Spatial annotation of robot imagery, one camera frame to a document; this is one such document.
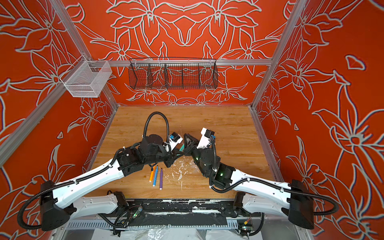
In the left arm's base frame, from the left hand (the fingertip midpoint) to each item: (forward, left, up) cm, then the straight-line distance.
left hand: (181, 148), depth 69 cm
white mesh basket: (+42, +64, +8) cm, 77 cm away
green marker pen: (-1, 0, +3) cm, 3 cm away
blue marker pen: (-6, +16, -23) cm, 28 cm away
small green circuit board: (-27, -33, -24) cm, 48 cm away
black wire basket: (+55, +11, +6) cm, 56 cm away
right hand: (+2, +1, +6) cm, 7 cm away
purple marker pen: (-11, +12, -23) cm, 28 cm away
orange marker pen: (-5, +18, -22) cm, 29 cm away
